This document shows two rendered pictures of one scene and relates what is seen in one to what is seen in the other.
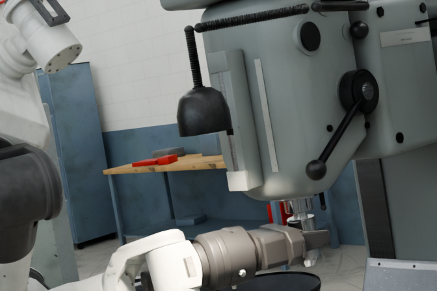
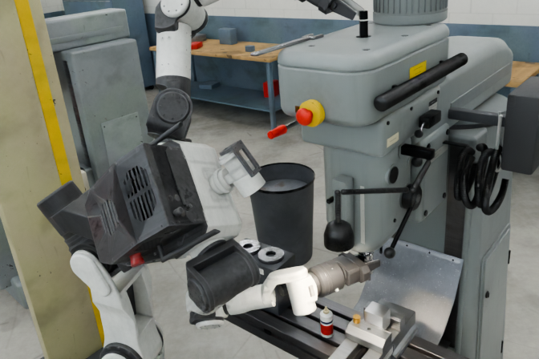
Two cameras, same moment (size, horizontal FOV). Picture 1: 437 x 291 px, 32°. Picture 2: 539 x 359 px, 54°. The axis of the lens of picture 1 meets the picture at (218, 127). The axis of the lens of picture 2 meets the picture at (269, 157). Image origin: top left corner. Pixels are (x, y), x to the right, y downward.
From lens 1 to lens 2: 0.68 m
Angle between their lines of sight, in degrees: 20
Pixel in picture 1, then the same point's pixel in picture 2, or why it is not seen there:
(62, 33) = (257, 179)
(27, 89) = (228, 198)
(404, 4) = (439, 134)
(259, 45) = (364, 179)
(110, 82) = not seen: outside the picture
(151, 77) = not seen: outside the picture
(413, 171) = not seen: hidden behind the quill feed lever
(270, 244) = (352, 274)
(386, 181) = not seen: hidden behind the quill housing
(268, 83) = (366, 199)
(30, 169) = (245, 268)
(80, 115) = (130, 2)
